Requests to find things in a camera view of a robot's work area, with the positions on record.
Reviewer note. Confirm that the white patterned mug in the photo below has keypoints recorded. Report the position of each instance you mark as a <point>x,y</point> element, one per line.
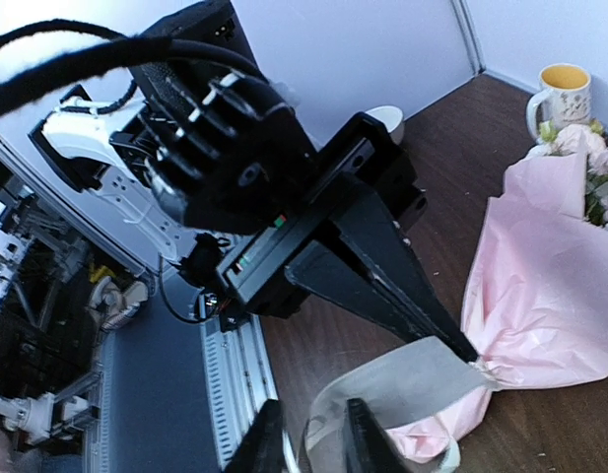
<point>564,98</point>

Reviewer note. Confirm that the pink fake rose bunch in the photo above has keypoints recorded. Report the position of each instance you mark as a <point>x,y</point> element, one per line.
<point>589,138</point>

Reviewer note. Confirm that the pink wrapping paper sheet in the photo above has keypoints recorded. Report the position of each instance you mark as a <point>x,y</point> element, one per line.
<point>536,300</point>

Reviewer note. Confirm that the left aluminium frame post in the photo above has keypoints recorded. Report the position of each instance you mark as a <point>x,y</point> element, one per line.
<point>469,36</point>

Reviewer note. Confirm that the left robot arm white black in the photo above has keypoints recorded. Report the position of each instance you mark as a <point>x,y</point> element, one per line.
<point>277,220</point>

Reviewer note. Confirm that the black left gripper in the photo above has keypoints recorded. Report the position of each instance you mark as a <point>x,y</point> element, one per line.
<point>376,275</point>

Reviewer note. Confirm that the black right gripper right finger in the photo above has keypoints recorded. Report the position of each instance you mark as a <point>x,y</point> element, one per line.
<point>367,448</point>

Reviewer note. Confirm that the beige printed ribbon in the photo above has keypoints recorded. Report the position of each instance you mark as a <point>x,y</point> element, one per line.
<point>422,395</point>

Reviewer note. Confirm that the white ceramic bowl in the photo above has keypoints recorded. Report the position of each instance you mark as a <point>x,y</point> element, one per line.
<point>392,118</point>

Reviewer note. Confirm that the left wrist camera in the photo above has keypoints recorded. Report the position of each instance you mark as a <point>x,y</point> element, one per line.
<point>80,146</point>

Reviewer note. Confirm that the aluminium front rail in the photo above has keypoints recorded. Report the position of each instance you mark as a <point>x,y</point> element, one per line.
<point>174,398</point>

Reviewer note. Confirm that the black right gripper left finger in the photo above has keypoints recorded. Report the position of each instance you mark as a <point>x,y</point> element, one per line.
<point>261,449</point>

